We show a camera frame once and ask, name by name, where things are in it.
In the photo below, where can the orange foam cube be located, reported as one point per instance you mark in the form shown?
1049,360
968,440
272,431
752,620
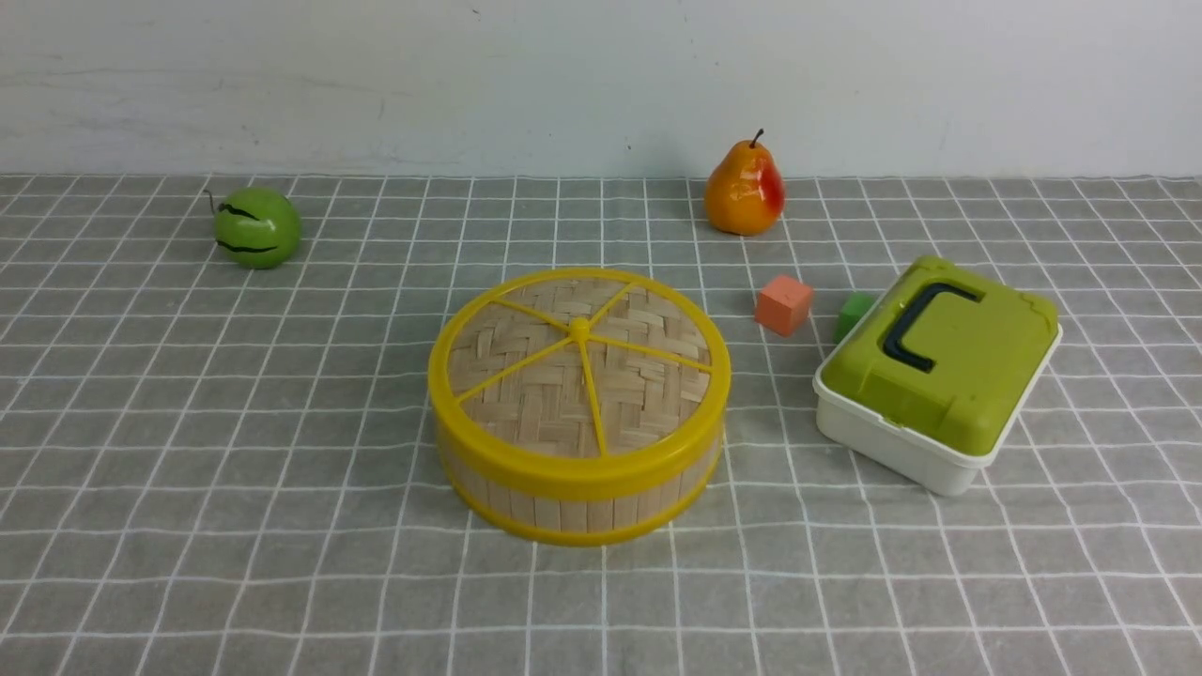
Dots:
783,305

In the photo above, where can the yellow woven bamboo steamer lid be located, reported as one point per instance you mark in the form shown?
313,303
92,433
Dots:
582,384

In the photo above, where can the bamboo steamer basket base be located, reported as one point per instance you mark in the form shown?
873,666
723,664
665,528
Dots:
634,508

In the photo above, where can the green lidded white plastic box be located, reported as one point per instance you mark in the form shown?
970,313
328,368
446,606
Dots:
931,379

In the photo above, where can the orange red toy pear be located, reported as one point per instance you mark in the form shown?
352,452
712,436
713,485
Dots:
745,194

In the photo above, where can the green foam cube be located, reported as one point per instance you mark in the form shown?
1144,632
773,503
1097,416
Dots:
855,307

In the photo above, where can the green toy melon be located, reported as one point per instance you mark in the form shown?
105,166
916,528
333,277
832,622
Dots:
257,227

